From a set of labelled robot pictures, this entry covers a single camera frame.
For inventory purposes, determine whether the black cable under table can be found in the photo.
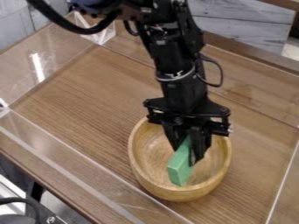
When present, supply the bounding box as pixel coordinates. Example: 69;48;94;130
0;197;43;224

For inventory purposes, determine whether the green rectangular block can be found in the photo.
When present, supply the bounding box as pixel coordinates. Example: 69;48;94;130
167;136;193;186

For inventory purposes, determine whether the black thick arm cable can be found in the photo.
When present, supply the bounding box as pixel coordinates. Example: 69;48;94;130
24;0;122;36

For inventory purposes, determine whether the clear acrylic corner bracket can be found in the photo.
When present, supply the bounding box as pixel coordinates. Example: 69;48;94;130
73;10;118;46

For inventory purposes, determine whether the black table leg frame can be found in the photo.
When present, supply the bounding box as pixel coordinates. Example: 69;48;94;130
26;182;69;224

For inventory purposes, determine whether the brown wooden bowl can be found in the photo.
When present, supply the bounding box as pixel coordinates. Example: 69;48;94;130
127;117;233;202

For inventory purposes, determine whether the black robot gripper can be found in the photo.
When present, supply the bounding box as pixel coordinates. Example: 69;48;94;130
145;72;231;166

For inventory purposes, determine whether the clear acrylic barrier wall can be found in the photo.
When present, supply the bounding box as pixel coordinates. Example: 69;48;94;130
0;25;299;224

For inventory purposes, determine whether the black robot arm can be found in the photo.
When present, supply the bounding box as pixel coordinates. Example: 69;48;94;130
70;0;231;165

